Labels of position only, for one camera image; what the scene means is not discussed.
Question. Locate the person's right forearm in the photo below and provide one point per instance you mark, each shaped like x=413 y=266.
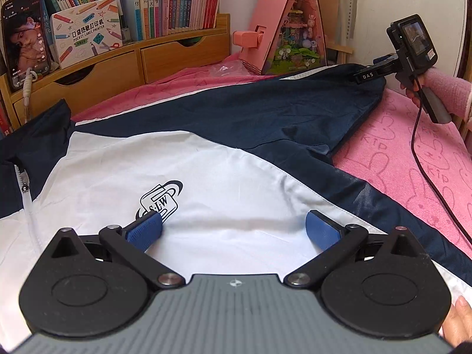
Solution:
x=450 y=90

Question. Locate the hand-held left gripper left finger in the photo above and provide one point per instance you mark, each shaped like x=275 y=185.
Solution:
x=143 y=226

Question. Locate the person's right hand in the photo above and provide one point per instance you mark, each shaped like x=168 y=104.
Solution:
x=409 y=92

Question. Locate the white box with pencil print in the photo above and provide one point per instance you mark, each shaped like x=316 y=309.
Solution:
x=86 y=33

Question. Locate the white container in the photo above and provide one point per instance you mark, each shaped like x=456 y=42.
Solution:
x=239 y=7

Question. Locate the clear plastic wrapper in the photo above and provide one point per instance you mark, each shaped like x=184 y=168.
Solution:
x=226 y=70

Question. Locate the row of red spined books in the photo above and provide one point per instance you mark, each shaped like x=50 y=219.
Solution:
x=177 y=0

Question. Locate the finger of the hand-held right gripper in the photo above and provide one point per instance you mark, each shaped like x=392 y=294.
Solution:
x=383 y=61

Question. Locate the wooden drawer organizer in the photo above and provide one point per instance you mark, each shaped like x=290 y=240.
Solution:
x=177 y=55

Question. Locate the white and navy jacket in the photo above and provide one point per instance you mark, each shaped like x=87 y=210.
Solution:
x=221 y=177

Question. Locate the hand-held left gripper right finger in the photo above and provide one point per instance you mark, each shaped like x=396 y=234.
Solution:
x=320 y=228

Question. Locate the black smartphone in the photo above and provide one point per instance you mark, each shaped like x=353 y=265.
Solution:
x=25 y=40

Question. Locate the pink rabbit print blanket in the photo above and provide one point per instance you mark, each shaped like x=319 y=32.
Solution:
x=405 y=162

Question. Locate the pink house model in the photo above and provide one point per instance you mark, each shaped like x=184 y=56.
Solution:
x=287 y=25

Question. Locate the person's left hand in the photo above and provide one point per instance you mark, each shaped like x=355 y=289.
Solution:
x=459 y=324

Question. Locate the wooden easel frame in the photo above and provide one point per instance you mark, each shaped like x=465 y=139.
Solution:
x=337 y=49

